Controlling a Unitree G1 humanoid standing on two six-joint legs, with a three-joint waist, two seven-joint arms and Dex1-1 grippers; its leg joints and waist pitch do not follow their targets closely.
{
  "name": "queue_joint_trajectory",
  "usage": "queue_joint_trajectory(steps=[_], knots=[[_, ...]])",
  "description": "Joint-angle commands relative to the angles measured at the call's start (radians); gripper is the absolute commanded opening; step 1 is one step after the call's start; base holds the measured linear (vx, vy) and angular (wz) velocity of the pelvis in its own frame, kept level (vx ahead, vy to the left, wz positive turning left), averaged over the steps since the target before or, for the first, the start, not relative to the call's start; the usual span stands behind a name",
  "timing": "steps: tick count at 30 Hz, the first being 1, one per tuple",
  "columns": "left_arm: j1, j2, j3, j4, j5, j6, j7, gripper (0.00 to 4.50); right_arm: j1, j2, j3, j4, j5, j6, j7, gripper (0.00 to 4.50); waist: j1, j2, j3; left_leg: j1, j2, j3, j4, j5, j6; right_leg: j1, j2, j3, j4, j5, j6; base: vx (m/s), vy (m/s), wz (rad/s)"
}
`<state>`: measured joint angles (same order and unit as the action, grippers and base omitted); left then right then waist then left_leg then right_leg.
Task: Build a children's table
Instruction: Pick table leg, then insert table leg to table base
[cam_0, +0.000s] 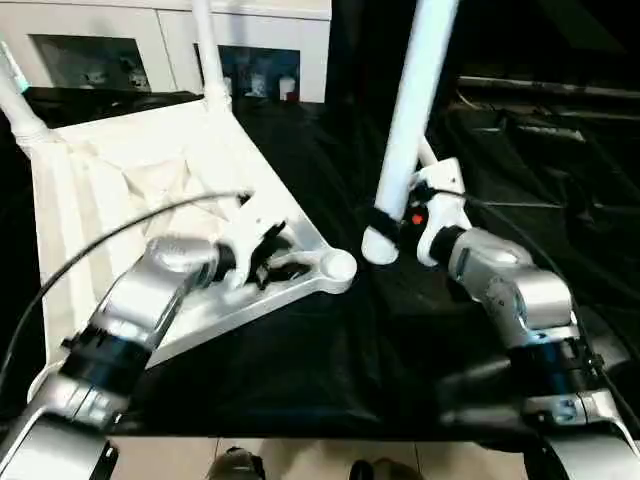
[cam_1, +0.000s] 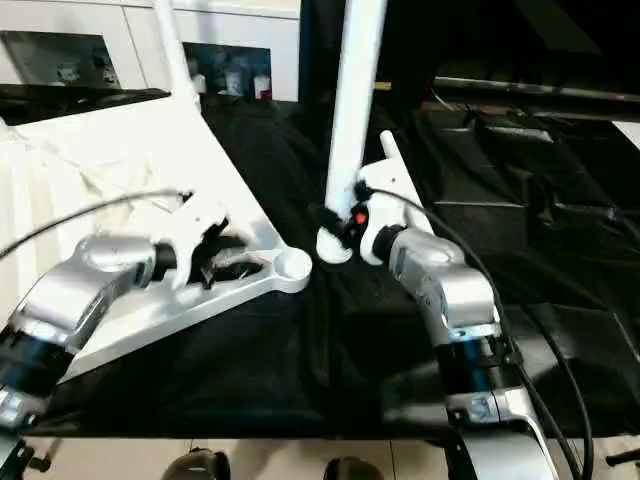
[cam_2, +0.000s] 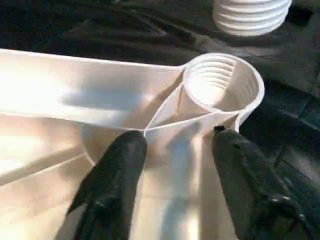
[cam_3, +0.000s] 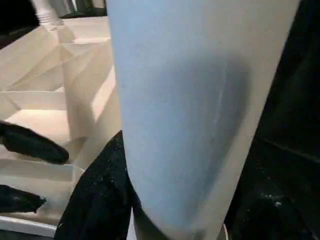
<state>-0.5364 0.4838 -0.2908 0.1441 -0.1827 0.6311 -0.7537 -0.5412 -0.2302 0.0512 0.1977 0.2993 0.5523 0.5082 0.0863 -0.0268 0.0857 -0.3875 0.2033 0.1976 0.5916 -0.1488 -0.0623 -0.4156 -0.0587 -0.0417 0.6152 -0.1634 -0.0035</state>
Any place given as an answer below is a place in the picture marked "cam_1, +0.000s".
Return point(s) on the white plastic table leg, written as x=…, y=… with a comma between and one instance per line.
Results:
x=390, y=150
x=175, y=50
x=355, y=100

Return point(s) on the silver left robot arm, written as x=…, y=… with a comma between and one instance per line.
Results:
x=70, y=290

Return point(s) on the white plastic table top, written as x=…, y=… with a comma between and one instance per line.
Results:
x=120, y=180

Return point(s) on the black mat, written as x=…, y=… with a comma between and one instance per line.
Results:
x=330, y=360

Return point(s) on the small gold tag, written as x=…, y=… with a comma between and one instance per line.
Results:
x=383, y=86

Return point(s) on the grey left robot foot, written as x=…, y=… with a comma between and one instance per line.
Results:
x=195, y=466

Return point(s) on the grey robot foot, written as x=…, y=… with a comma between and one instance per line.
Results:
x=352, y=469
x=195, y=466

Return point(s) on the grey right robot foot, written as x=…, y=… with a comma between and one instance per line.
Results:
x=352, y=469

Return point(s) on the black metal bar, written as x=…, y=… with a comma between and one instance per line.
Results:
x=540, y=92

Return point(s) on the white cabinet with glass doors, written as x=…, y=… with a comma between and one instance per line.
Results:
x=130, y=30

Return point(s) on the black metal stand leg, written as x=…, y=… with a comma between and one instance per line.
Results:
x=25, y=460

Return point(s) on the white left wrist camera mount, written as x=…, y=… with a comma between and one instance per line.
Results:
x=195, y=230

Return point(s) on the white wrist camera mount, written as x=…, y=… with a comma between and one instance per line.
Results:
x=195, y=230
x=385, y=200

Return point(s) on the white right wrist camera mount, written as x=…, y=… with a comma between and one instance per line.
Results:
x=385, y=200

